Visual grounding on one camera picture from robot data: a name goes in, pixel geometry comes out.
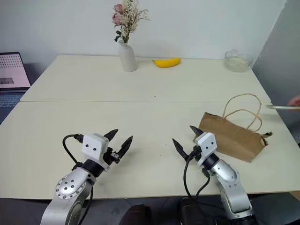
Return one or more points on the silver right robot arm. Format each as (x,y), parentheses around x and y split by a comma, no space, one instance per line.
(230,185)

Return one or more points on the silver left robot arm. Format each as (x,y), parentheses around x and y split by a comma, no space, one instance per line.
(70,187)

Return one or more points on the yellow banana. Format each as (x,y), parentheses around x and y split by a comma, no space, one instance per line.
(167,62)

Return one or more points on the dried pink flower bouquet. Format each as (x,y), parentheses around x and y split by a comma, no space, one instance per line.
(129,16)

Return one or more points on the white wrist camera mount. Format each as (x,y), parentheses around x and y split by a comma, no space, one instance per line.
(207,144)
(93,146)

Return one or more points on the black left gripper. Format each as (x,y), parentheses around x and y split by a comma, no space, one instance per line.
(113,157)

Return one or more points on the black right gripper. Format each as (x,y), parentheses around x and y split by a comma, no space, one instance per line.
(195,153)

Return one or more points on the open laptop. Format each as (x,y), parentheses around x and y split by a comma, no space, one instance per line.
(11,72)

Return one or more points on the person's bare hand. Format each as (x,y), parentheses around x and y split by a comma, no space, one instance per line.
(295,101)

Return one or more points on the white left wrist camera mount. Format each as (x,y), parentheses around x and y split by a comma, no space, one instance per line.
(93,146)

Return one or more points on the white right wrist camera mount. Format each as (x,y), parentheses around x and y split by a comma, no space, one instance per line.
(207,144)

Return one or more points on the white ceramic vase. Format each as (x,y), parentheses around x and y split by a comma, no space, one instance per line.
(127,58)

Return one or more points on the clear glass bowl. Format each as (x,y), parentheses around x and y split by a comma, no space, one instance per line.
(237,62)

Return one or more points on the dark rounded shape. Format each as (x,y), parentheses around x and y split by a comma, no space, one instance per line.
(136,215)

